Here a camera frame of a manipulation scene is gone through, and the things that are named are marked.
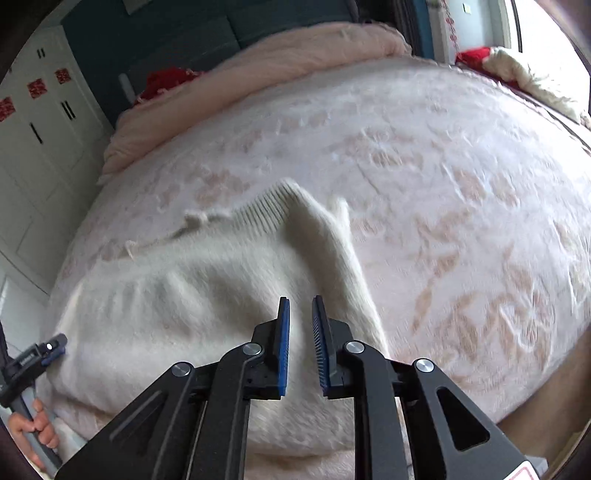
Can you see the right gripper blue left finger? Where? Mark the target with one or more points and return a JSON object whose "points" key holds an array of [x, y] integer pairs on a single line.
{"points": [[281, 344]]}

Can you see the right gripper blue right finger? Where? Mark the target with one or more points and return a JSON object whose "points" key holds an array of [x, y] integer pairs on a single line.
{"points": [[324, 345]]}

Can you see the cream knitted sweater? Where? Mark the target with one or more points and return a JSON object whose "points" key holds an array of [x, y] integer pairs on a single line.
{"points": [[197, 294]]}

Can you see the person's left hand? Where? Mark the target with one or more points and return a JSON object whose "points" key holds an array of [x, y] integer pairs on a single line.
{"points": [[18, 425]]}

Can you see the pink butterfly bed blanket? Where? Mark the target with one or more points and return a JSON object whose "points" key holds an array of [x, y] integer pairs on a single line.
{"points": [[469, 211]]}

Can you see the white wardrobe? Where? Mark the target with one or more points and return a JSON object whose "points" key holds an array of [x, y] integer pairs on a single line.
{"points": [[53, 134]]}

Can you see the pink folded duvet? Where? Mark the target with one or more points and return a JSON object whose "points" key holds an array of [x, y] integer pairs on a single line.
{"points": [[279, 58]]}

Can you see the red pillow at headboard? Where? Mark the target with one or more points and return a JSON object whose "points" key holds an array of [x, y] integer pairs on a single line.
{"points": [[161, 81]]}

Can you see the red cloth by window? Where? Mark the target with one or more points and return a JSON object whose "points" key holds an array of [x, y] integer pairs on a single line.
{"points": [[473, 58]]}

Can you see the red bead window garland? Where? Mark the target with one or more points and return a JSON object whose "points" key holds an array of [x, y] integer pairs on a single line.
{"points": [[452, 33]]}

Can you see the teal upholstered headboard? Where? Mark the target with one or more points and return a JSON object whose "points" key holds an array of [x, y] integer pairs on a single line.
{"points": [[107, 42]]}

